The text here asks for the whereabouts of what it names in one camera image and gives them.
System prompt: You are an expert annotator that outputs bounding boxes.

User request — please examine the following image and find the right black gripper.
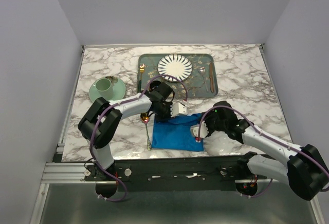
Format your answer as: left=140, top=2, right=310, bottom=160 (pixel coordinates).
left=197, top=108, right=227, bottom=138

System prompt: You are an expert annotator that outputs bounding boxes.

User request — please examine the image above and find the blue cloth napkin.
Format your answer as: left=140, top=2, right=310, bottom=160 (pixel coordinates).
left=152, top=113, right=204, bottom=152

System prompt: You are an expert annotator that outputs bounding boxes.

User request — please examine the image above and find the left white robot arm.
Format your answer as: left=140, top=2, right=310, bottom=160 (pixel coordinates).
left=78, top=81, right=175, bottom=180

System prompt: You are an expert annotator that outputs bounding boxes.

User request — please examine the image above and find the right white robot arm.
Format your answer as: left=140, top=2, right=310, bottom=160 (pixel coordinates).
left=191, top=101, right=328, bottom=200

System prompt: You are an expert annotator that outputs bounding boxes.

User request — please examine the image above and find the iridescent gold spoon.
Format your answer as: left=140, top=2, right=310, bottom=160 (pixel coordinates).
left=140, top=113, right=152, bottom=151

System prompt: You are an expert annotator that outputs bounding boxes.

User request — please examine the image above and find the green floral serving tray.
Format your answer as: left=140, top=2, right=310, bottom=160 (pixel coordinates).
left=137, top=53, right=218, bottom=98

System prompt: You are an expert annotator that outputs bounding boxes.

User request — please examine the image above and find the green saucer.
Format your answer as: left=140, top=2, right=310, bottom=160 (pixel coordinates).
left=88, top=76, right=126, bottom=102

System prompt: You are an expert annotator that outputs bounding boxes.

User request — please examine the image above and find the white blue striped plate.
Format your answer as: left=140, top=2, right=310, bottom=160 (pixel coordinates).
left=157, top=54, right=193, bottom=82

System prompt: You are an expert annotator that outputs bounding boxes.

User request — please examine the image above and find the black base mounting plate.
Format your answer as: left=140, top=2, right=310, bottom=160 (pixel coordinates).
left=84, top=154, right=269, bottom=193

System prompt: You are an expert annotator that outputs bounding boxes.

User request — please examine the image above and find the silver spoon on tray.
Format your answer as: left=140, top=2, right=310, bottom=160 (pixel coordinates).
left=198, top=66, right=209, bottom=92

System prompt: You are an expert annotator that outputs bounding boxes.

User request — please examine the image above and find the green cup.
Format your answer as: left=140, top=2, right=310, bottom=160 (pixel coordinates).
left=95, top=78, right=113, bottom=100

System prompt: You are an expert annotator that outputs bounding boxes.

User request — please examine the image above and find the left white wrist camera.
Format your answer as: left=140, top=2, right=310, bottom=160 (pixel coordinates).
left=170, top=103, right=188, bottom=118

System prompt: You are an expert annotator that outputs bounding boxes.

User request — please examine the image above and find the gold fork green handle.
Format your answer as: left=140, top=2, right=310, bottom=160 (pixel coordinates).
left=137, top=64, right=145, bottom=92

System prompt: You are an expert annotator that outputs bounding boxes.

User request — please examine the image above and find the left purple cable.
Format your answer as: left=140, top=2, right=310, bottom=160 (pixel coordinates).
left=89, top=74, right=190, bottom=202

